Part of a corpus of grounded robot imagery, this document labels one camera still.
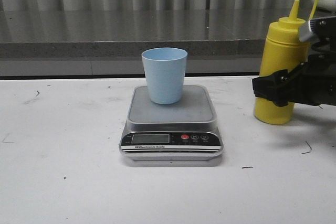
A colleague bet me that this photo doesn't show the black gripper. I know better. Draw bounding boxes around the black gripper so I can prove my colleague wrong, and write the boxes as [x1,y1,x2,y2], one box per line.
[252,54,335,107]

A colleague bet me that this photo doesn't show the yellow squeeze bottle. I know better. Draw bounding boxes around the yellow squeeze bottle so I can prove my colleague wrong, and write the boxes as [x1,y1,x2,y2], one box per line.
[254,0,309,125]

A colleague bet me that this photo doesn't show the light blue plastic cup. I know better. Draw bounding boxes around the light blue plastic cup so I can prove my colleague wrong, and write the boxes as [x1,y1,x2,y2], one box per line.
[142,47,188,104]

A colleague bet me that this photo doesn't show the silver digital kitchen scale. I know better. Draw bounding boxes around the silver digital kitchen scale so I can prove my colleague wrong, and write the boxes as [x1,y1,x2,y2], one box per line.
[119,85,224,162]

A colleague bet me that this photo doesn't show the grey steel counter shelf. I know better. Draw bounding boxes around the grey steel counter shelf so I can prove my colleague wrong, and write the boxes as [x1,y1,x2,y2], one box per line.
[1,8,290,78]

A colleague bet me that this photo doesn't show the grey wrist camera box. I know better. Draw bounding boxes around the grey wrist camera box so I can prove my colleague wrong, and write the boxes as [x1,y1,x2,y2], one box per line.
[298,16,336,42]

